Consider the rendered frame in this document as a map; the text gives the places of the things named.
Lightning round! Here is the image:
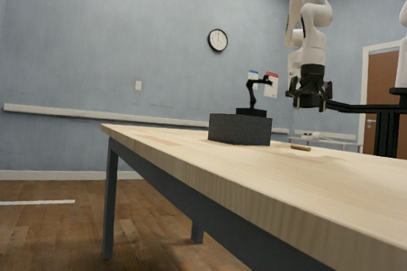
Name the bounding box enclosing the brown wooden peg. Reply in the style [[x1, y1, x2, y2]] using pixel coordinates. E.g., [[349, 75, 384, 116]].
[[290, 144, 311, 151]]

